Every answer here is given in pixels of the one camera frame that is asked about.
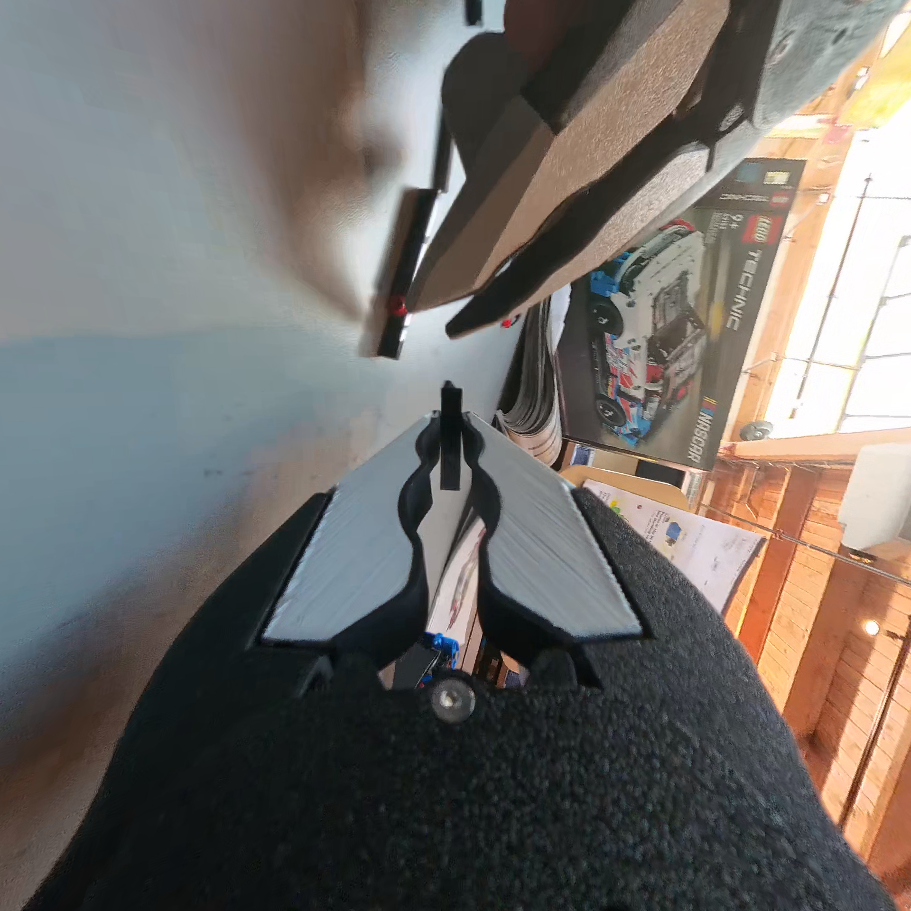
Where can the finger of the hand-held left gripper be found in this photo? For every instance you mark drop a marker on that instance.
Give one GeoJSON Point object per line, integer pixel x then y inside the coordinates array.
{"type": "Point", "coordinates": [655, 185]}
{"type": "Point", "coordinates": [605, 107]}

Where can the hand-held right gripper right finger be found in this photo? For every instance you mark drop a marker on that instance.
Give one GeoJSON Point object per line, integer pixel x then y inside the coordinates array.
{"type": "Point", "coordinates": [555, 562]}

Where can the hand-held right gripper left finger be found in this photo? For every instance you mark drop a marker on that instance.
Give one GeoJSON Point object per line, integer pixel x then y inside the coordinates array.
{"type": "Point", "coordinates": [349, 569]}

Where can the toy brick car model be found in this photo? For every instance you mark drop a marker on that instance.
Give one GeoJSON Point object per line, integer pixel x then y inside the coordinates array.
{"type": "Point", "coordinates": [434, 651]}

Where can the toy car set box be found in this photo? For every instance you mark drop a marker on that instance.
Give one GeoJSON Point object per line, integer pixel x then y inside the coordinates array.
{"type": "Point", "coordinates": [676, 320]}

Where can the printed instruction sheet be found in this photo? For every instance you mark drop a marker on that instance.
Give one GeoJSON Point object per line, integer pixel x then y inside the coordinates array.
{"type": "Point", "coordinates": [697, 555]}

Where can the open instruction booklet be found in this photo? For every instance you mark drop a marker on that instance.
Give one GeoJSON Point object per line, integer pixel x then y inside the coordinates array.
{"type": "Point", "coordinates": [530, 398]}

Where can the long black brick beam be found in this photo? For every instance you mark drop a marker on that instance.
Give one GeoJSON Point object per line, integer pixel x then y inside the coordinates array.
{"type": "Point", "coordinates": [443, 153]}

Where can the round grey fixture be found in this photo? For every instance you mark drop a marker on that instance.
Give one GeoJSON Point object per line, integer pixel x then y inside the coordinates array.
{"type": "Point", "coordinates": [756, 430]}

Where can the white wall box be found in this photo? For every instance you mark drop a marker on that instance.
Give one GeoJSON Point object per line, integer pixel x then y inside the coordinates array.
{"type": "Point", "coordinates": [879, 498]}

